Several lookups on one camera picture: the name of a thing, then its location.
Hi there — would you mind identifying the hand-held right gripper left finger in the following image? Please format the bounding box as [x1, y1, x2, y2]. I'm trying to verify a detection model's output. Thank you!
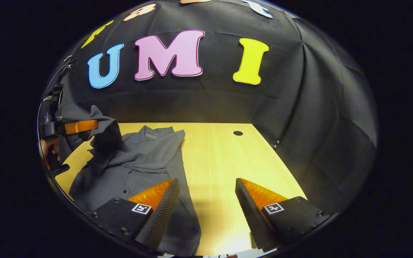
[86, 178, 180, 251]

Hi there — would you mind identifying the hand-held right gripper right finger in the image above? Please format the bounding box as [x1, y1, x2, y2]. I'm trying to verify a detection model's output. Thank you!
[235, 178, 332, 253]

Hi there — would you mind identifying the grey button shirt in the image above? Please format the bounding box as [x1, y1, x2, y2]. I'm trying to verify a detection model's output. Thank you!
[57, 104, 202, 257]

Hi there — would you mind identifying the black backdrop cloth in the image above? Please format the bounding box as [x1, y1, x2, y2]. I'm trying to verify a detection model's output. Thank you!
[38, 0, 378, 215]

